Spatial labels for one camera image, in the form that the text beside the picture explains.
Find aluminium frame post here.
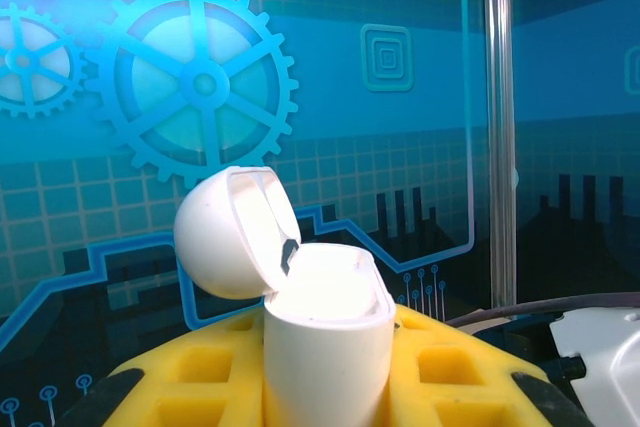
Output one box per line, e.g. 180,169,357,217
480,0,520,309

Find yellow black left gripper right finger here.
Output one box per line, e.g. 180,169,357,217
384,302,597,427

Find white earbud charging case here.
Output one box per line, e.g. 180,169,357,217
172,165,397,427

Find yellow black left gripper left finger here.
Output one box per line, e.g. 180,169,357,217
58,306,271,427

